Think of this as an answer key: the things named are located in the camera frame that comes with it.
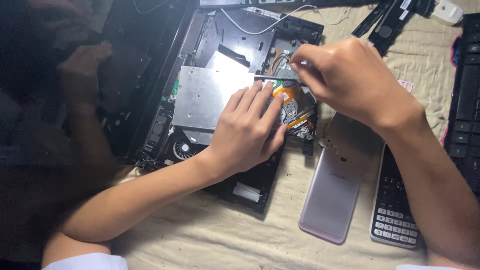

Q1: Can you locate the person's left hand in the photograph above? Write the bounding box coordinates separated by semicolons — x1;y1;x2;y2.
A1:
204;80;289;182

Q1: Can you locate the person's right hand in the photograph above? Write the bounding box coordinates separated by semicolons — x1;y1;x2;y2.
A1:
289;37;425;133

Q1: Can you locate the black thin screwdriver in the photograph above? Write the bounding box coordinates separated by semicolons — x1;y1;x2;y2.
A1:
255;76;301;86

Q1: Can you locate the silver optical disc drive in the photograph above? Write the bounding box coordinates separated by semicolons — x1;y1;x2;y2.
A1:
172;65;319;142

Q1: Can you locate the black opened laptop base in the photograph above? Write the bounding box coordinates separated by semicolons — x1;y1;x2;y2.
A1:
134;5;325;215

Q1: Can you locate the narrow black plastic strip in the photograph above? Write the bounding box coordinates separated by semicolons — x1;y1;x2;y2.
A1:
351;0;392;38

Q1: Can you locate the wide black plastic strip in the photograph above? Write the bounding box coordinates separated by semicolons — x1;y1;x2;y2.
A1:
367;0;418;57

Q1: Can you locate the pink silver phone back cover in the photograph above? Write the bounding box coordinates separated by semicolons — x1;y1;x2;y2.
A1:
298;112;376;245

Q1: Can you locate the black laptop cooling fan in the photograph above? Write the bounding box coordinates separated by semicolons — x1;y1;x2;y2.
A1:
173;137;200;161

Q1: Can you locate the white power adapter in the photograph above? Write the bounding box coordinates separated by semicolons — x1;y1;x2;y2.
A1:
429;0;465;26

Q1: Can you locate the black computer keyboard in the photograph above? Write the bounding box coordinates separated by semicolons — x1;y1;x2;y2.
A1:
442;13;480;196

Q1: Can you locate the black scientific calculator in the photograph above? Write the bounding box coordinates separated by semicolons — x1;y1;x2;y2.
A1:
369;144;423;249

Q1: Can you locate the black laptop screen lid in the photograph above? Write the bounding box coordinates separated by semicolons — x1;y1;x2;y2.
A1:
0;0;197;167

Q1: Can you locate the white thin cable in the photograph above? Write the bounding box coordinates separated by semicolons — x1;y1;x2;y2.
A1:
220;4;349;36

